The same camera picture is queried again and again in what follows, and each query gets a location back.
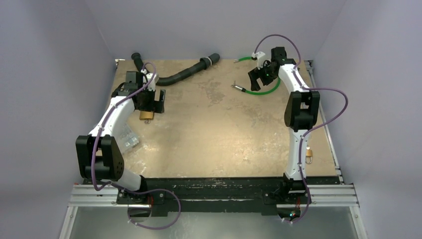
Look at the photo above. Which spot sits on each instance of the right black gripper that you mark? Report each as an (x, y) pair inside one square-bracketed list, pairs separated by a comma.
[(259, 75)]

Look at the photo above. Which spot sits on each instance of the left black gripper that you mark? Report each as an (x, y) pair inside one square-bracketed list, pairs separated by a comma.
[(154, 106)]

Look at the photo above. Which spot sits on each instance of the green cable lock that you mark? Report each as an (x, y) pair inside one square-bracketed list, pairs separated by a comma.
[(266, 88)]

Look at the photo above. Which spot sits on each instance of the large brass padlock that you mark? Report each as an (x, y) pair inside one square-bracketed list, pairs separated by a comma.
[(145, 115)]

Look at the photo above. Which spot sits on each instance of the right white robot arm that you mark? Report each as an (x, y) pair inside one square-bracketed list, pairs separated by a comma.
[(300, 114)]

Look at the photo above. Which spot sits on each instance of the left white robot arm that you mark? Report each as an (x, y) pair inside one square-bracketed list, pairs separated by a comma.
[(99, 157)]

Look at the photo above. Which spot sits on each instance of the clear plastic box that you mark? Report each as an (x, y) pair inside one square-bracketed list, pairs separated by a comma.
[(127, 139)]

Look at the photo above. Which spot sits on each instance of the small brass padlock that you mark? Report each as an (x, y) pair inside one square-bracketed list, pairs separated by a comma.
[(309, 156)]

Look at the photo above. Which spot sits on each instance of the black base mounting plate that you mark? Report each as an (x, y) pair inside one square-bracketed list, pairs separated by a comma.
[(269, 196)]

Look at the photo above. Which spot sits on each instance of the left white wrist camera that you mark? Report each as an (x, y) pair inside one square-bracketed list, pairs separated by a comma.
[(149, 80)]

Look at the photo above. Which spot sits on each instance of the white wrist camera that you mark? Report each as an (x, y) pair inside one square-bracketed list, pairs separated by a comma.
[(260, 58), (149, 80)]

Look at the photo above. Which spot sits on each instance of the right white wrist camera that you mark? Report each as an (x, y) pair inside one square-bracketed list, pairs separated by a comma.
[(260, 58)]

